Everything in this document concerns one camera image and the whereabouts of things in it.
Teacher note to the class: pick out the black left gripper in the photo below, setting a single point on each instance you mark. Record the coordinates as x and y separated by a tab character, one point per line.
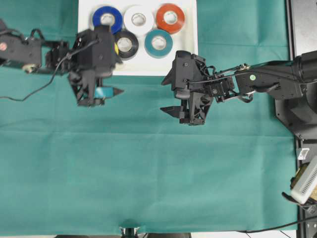
87	87

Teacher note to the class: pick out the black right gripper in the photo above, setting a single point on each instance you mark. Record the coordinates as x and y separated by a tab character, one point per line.
196	85

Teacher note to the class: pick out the teal green tape roll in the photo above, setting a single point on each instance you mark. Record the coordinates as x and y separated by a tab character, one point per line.
158	43

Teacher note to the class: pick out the black tape roll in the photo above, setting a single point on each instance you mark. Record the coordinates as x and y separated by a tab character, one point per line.
127	43

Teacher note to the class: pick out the yellow tape roll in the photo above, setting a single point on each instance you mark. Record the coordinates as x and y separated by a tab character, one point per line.
116	49

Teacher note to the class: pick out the red tape roll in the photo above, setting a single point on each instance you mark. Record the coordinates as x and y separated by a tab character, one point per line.
170	18

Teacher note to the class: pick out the blue tape roll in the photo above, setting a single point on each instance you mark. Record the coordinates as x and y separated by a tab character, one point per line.
108	15

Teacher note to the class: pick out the white tape roll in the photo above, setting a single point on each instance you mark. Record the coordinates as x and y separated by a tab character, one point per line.
138	20

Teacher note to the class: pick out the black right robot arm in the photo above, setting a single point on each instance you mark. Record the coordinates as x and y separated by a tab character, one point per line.
281	79

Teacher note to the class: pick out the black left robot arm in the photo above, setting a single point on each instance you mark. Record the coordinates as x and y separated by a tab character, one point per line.
26	53

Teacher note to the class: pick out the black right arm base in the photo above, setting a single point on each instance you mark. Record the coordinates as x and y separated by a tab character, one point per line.
299	116

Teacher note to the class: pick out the white plastic case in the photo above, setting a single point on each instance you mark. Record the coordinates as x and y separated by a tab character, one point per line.
142	64

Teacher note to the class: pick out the white perforated box device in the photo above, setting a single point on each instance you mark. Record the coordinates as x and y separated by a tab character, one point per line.
306	183

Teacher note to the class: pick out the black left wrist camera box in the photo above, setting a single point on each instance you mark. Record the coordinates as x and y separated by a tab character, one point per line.
97	51

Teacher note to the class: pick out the black camera stand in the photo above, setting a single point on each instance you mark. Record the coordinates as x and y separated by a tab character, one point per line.
129	232

